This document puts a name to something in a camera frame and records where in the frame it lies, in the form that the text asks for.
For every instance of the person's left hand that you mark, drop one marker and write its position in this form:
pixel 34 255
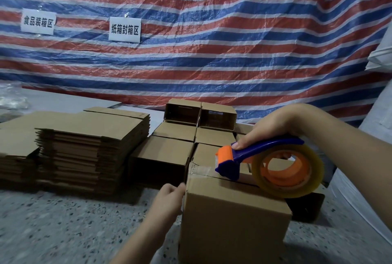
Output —
pixel 167 204

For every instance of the person's right hand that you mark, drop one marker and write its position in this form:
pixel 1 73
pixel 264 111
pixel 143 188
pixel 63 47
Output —
pixel 275 123

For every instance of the person's left thumb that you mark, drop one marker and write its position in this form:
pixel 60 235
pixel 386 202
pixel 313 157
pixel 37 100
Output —
pixel 178 188

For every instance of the person's right thumb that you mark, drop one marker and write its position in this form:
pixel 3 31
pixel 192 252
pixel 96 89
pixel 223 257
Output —
pixel 240 144

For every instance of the blue orange tape dispenser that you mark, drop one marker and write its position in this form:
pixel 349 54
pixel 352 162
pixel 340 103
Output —
pixel 227 169

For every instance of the brown cardboard carton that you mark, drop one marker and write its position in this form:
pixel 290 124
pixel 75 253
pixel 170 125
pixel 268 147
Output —
pixel 232 227

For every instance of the person's left forearm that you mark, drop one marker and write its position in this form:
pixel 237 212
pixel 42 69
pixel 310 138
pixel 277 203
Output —
pixel 141 242

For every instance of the person's right forearm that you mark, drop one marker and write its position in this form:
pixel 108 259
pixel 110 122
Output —
pixel 352 156

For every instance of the cluster of assembled cardboard boxes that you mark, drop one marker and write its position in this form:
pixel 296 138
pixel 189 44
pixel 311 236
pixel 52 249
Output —
pixel 162 156

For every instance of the clear packing tape roll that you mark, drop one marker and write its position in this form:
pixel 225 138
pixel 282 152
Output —
pixel 310 162

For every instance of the stack of flat cardboard sheets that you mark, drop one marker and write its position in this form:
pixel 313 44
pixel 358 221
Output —
pixel 92 150
pixel 15 150

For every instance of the red blue striped tarp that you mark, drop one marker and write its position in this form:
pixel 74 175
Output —
pixel 214 43

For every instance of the white woven sack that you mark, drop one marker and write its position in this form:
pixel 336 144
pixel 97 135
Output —
pixel 378 113
pixel 379 55

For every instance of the white board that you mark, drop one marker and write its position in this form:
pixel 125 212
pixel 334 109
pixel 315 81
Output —
pixel 61 98

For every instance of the white paper sign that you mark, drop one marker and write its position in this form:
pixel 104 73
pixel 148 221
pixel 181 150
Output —
pixel 125 29
pixel 38 22

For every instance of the clear plastic bag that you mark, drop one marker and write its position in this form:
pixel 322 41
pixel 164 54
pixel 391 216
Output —
pixel 12 101

